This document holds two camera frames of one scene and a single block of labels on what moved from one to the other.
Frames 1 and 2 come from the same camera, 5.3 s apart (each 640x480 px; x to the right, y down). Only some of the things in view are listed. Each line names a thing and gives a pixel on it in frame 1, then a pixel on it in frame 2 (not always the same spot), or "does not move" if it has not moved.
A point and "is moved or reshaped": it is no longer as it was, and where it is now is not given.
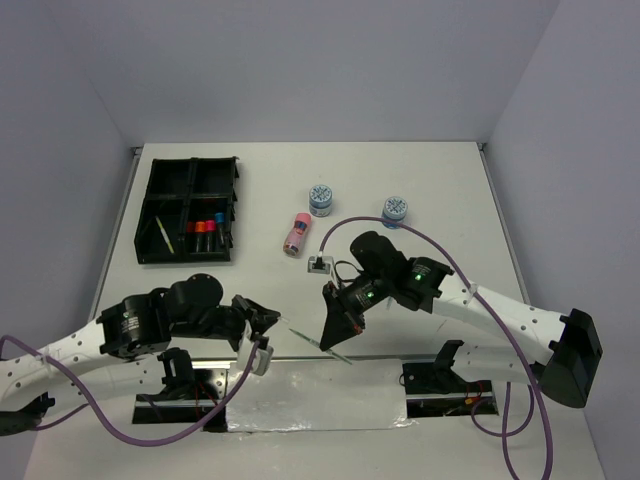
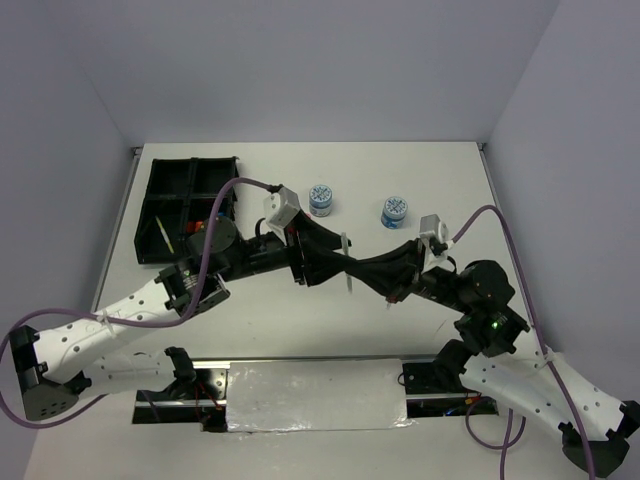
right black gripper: x=343 y=319 → x=378 y=269
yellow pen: x=164 y=233 does not move
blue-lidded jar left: x=320 y=200 does not move
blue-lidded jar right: x=395 y=208 does not move
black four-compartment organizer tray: x=189 y=211 does not move
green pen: x=317 y=344 is moved or reshaped
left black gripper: x=253 y=317 → x=310 y=248
